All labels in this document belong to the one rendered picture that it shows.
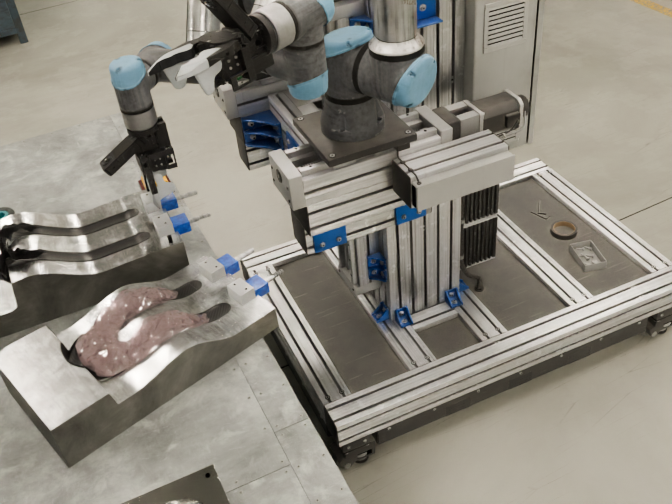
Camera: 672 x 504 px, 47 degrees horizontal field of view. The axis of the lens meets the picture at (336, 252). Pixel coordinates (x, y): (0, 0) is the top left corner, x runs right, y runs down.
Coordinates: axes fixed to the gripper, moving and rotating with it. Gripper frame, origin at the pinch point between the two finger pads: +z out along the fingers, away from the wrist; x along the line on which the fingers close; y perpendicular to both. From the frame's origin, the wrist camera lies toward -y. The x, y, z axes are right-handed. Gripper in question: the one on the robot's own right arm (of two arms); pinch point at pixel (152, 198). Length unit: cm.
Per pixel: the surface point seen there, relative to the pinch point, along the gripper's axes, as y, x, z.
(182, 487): -17, -80, 4
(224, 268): 7.5, -29.9, 3.7
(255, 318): 8.3, -46.3, 5.6
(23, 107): -24, 269, 91
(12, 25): -14, 367, 79
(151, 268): -6.6, -17.6, 6.4
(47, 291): -29.2, -17.6, 3.1
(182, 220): 3.9, -11.6, 0.7
